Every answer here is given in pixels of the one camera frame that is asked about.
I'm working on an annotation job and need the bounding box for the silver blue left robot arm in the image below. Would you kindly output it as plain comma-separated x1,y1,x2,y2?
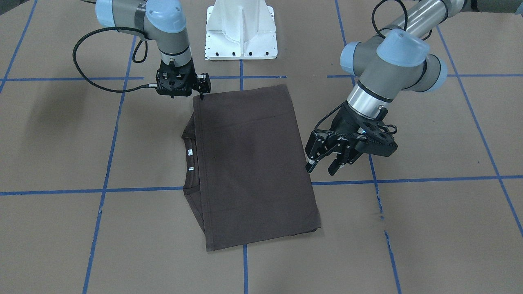
305,0,465,175

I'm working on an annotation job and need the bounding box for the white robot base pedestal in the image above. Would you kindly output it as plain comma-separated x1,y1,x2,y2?
204,0,278,61

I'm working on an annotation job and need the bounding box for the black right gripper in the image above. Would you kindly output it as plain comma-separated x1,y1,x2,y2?
156,61,211,101

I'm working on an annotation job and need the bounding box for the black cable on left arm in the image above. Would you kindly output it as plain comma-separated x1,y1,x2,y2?
371,0,434,41

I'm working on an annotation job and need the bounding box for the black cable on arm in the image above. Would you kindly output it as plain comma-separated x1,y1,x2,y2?
72,27,162,94
371,0,434,41

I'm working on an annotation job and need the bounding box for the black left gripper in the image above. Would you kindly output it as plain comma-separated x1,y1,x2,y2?
305,102,398,176

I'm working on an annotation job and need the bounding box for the dark brown t-shirt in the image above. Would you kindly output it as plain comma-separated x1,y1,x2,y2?
181,84,321,252

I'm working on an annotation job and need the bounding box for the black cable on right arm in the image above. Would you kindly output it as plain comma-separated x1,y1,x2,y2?
72,27,162,94

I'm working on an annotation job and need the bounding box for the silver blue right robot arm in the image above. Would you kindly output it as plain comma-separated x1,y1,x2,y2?
95,0,211,97

